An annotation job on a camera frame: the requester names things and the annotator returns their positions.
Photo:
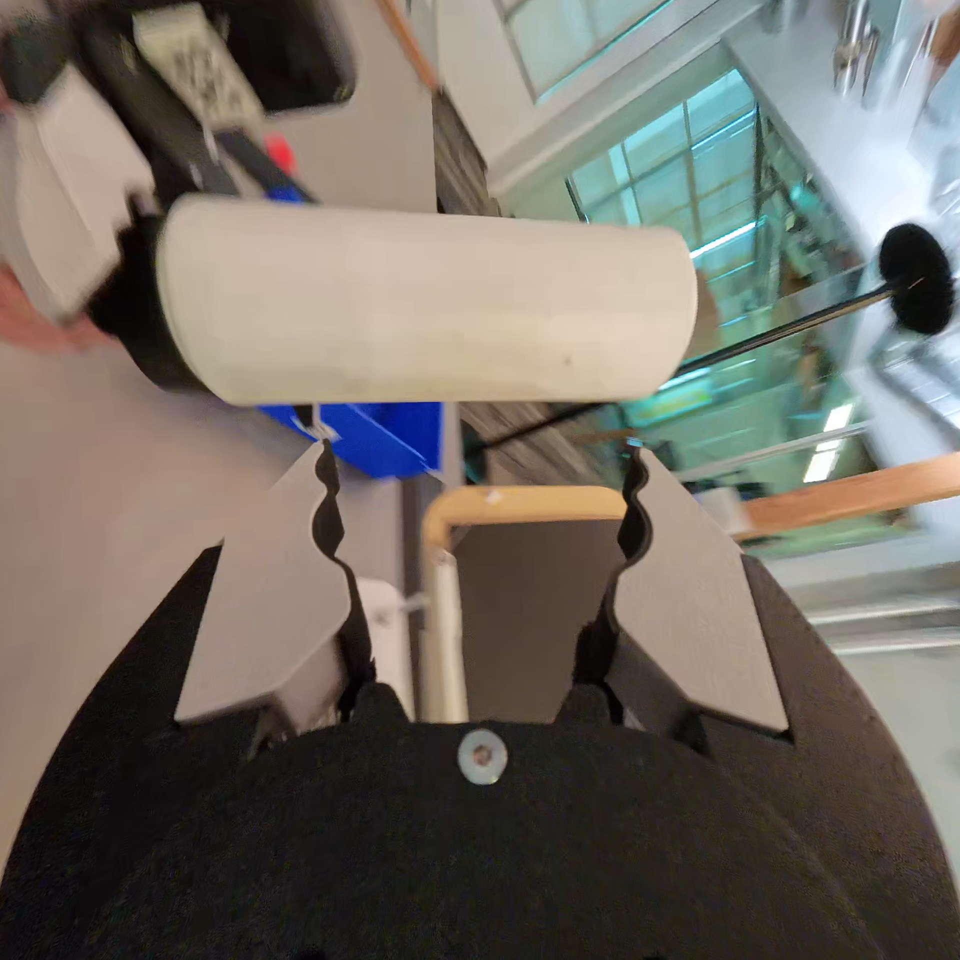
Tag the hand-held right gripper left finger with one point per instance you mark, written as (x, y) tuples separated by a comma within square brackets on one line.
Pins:
[(263, 630)]

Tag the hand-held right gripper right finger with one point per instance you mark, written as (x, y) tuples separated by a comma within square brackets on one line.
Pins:
[(698, 630)]

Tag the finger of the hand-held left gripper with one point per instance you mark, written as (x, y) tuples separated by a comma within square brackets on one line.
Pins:
[(68, 210)]

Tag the blue plastic bin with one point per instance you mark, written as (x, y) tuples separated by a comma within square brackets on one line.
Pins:
[(375, 435)]

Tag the white bottle with black cap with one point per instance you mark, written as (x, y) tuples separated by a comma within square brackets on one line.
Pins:
[(435, 308)]

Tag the person's left hand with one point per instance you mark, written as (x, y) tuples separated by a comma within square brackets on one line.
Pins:
[(38, 318)]

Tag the wooden beam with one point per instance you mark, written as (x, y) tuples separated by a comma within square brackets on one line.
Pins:
[(855, 495)]

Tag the black disc on pole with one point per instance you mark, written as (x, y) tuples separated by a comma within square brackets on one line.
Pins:
[(918, 278)]

